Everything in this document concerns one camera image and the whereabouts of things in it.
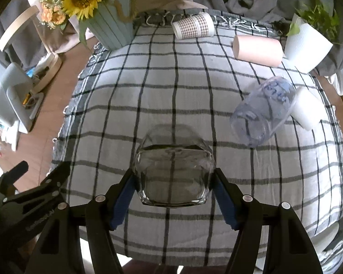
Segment clear glass cup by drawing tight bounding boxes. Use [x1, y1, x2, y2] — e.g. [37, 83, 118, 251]
[133, 124, 217, 206]

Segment grey plastic stand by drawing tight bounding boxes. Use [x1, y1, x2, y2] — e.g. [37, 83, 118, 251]
[0, 62, 45, 134]

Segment clear plastic jar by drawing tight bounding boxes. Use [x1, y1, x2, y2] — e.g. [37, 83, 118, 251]
[230, 76, 297, 148]

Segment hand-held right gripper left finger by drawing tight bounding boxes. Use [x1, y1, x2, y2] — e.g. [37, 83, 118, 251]
[26, 168, 140, 274]

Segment plain white cup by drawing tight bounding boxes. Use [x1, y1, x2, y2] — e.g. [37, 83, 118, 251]
[291, 87, 328, 129]

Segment light blue wooden flower pot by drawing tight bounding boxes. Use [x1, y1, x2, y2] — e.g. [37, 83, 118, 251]
[86, 0, 137, 51]

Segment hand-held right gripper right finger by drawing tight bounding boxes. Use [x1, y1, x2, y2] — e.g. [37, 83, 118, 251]
[210, 168, 325, 274]

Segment black white checked tablecloth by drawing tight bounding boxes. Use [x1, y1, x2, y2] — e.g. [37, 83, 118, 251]
[46, 9, 343, 266]

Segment white ribbed plant pot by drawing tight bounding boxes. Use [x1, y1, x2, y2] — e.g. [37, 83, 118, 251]
[284, 14, 334, 74]

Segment green leafy plant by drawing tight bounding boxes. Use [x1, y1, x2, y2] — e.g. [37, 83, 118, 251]
[286, 0, 343, 52]

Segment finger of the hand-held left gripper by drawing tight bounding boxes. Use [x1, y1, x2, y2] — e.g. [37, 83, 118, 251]
[0, 161, 29, 198]
[4, 161, 72, 214]

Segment pink cup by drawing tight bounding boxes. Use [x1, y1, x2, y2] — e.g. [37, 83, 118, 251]
[233, 35, 284, 67]

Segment brown checked cup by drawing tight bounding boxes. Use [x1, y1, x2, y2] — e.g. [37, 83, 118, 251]
[171, 13, 215, 40]

